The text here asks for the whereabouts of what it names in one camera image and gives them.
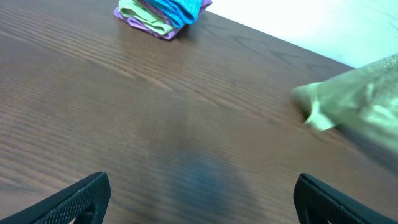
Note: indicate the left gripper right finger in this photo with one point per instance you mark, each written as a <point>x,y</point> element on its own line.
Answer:
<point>318,203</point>

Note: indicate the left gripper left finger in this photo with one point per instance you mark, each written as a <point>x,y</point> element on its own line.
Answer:
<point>85,201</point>

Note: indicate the green microfiber cloth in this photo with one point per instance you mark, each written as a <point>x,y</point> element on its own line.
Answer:
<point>363,99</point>

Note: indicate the folded light green cloth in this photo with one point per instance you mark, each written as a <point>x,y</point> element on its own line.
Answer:
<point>136,10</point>

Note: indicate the folded blue cloth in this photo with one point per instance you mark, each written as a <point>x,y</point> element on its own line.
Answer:
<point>179,12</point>

